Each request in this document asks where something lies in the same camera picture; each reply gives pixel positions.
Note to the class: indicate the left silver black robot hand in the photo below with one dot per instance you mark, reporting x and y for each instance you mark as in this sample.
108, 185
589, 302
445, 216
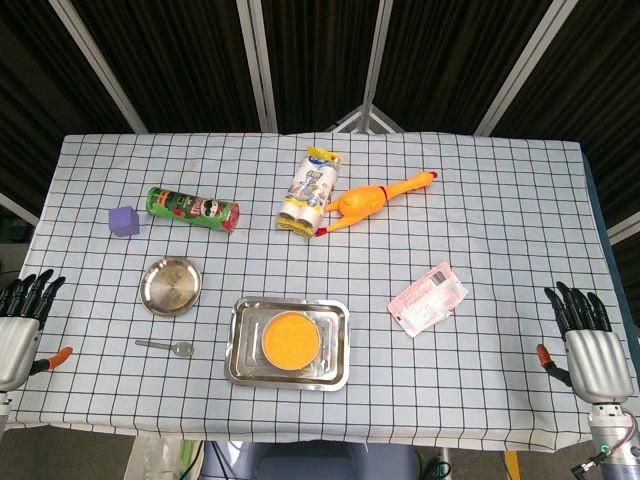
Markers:
17, 350

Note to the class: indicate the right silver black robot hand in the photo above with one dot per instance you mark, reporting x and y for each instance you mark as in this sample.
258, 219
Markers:
597, 362

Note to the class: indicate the clear plastic spoon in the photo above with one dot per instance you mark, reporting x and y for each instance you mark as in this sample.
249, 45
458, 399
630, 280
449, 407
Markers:
182, 349

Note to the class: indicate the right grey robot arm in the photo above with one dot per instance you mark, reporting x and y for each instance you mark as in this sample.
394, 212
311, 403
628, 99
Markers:
612, 440

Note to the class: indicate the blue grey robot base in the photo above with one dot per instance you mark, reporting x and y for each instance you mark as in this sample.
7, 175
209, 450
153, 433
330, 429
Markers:
310, 462

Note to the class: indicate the round steel plate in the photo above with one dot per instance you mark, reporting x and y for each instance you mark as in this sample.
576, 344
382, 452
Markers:
171, 287

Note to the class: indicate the orange-yellow powder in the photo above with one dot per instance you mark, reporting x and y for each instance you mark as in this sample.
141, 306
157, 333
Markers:
291, 340

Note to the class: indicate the white bowl of orange powder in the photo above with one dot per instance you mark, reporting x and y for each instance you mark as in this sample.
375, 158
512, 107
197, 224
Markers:
291, 367

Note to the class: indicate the dark blue under cloth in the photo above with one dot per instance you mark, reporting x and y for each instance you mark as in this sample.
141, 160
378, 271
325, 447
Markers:
600, 200

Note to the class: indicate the purple foam cube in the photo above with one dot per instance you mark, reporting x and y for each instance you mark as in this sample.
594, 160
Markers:
124, 222

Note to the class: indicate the white checked tablecloth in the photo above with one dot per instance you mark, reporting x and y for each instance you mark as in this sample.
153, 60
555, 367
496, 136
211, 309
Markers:
500, 225

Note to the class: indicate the clear plastic bag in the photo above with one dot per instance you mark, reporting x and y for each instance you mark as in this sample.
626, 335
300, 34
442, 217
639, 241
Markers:
155, 460

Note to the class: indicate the pink white plastic packet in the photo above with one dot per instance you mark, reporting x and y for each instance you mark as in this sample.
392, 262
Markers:
427, 300

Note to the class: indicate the rectangular steel tray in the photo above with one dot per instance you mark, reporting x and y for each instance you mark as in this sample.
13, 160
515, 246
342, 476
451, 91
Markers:
240, 370

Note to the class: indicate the green chips can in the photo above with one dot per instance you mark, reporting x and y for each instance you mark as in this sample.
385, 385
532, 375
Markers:
190, 207

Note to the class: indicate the orange rubber chicken toy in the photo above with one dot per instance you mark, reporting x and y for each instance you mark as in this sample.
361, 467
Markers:
362, 202

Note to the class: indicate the pack of trash bag rolls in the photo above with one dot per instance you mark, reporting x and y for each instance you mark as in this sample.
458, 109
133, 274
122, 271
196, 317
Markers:
310, 192

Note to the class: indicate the white screen frame post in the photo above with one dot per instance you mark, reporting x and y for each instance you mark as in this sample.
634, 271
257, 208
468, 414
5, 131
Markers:
525, 67
376, 50
20, 207
625, 227
101, 70
258, 70

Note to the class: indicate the white screen foot bracket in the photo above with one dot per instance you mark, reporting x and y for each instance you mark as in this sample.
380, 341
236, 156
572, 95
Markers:
367, 114

